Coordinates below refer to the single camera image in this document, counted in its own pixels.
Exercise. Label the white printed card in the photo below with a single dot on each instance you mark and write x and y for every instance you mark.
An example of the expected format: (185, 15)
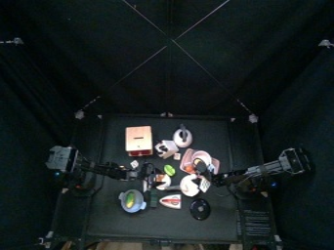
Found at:
(205, 185)

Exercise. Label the white black patterned cube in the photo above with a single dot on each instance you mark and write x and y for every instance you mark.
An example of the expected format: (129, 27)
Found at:
(166, 149)

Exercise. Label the white pink toy bowl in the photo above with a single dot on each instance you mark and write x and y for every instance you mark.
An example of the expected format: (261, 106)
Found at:
(202, 155)

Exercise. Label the red white toy iron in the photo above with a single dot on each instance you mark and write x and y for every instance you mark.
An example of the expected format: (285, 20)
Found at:
(172, 201)

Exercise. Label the pink toy tray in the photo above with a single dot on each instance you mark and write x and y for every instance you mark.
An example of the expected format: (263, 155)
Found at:
(186, 159)

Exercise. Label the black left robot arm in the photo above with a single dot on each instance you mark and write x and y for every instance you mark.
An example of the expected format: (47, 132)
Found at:
(98, 169)

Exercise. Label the orange toy food piece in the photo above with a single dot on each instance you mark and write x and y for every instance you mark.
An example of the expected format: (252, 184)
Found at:
(189, 168)

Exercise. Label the dark green toy stick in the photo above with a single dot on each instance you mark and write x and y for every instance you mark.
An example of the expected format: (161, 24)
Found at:
(153, 199)

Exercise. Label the yellow green toy corn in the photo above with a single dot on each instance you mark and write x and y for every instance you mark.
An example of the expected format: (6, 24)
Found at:
(130, 199)

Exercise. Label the white frame corner bracket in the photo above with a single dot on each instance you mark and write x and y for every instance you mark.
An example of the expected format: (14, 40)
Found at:
(80, 114)
(253, 118)

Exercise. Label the small beige card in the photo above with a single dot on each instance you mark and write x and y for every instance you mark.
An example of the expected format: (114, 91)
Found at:
(177, 156)

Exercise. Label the wooden toy box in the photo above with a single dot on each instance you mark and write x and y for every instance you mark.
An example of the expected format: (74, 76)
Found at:
(140, 140)

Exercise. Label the black round plate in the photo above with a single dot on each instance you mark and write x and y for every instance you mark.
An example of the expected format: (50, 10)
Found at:
(200, 209)

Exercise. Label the small white tag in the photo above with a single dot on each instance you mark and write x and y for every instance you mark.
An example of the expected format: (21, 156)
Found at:
(134, 164)

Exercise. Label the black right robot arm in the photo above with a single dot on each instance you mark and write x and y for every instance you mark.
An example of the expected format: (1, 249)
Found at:
(265, 169)

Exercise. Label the white toy kettle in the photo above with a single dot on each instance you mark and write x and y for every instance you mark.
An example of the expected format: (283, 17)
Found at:
(184, 138)

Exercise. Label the white text table sticker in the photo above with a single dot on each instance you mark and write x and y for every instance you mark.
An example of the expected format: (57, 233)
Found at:
(257, 224)

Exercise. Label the white orange toy food half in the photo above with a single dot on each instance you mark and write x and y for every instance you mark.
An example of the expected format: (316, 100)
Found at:
(164, 181)

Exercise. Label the pale blue toy pot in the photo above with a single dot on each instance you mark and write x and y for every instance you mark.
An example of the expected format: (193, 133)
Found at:
(138, 203)

